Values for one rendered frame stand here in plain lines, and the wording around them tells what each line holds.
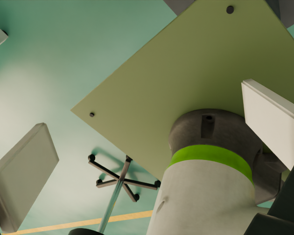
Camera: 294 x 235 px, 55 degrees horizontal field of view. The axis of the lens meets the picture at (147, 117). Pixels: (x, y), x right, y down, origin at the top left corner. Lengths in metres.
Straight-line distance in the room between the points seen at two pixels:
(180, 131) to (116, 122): 0.13
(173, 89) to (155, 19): 0.83
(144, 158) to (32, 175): 0.41
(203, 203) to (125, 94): 0.21
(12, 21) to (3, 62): 0.31
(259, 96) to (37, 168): 0.13
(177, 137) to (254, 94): 0.28
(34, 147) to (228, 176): 0.25
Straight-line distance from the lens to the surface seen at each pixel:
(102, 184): 2.18
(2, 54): 1.77
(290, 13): 1.16
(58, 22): 1.43
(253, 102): 0.17
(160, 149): 0.53
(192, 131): 0.42
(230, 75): 0.39
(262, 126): 0.17
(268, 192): 0.47
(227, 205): 0.35
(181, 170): 0.37
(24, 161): 0.17
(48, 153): 0.19
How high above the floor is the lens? 1.07
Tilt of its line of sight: 43 degrees down
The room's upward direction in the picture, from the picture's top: 158 degrees counter-clockwise
